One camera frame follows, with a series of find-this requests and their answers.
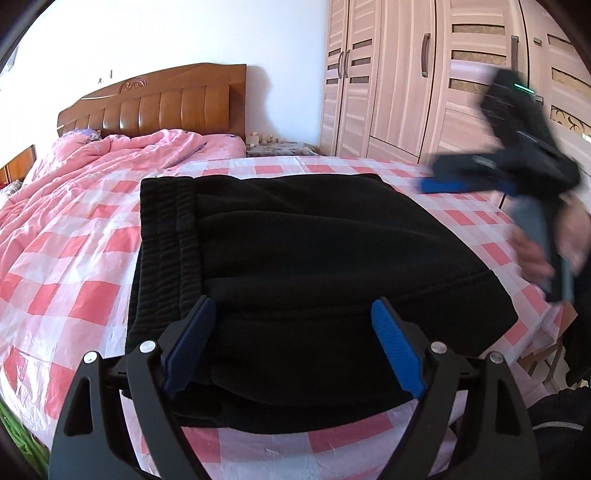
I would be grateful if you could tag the wooden headboard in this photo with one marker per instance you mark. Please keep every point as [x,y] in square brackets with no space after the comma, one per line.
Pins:
[161,101]

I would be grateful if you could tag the light wooden wardrobe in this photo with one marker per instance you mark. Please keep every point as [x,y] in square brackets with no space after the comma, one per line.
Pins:
[397,78]

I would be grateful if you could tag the pink checkered bed sheet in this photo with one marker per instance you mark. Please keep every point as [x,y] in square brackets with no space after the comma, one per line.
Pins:
[83,300]

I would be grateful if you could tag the brown wooden side cabinet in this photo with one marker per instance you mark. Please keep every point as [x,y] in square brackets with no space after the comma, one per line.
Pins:
[18,164]

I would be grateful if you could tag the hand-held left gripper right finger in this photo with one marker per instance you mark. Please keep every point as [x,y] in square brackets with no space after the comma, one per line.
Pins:
[397,346]

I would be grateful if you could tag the person's right hand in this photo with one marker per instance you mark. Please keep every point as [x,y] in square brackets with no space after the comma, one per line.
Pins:
[531,258]

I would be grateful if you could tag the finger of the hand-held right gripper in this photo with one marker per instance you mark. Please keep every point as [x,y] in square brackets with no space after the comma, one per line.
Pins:
[466,166]
[457,185]

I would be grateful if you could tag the black pants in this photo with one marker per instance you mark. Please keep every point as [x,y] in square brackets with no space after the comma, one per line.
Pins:
[300,258]

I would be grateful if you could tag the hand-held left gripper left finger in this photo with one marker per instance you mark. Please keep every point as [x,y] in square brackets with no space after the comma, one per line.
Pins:
[189,346]

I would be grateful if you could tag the purple floral pillow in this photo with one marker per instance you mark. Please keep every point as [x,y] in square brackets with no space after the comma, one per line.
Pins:
[85,134]

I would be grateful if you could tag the green purple floral cloth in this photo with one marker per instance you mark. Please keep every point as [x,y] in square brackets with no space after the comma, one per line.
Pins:
[18,434]

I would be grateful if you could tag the pink quilt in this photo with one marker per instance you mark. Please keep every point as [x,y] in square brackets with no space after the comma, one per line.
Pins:
[115,157]

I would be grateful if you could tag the nightstand with floral cloth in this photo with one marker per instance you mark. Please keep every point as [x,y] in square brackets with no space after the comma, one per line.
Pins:
[281,148]

